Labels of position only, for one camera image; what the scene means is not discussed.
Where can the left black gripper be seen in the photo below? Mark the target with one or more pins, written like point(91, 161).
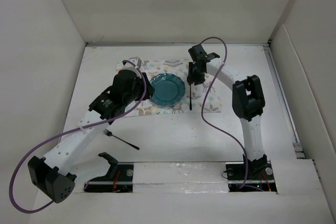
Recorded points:
point(140, 81)

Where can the teal ceramic plate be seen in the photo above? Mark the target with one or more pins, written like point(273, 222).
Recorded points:
point(169, 89)

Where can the black metal fork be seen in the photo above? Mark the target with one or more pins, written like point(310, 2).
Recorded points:
point(110, 134)

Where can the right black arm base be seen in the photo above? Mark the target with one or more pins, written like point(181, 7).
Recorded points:
point(255, 176)

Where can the black metal spoon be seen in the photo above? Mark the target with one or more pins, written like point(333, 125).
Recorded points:
point(190, 98)

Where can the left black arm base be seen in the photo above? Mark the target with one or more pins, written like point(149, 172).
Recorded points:
point(118, 179)

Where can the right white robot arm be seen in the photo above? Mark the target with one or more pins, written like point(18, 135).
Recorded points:
point(248, 100)

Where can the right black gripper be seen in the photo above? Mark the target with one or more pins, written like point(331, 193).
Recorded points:
point(192, 78)

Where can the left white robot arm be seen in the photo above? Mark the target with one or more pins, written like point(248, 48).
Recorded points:
point(51, 173)

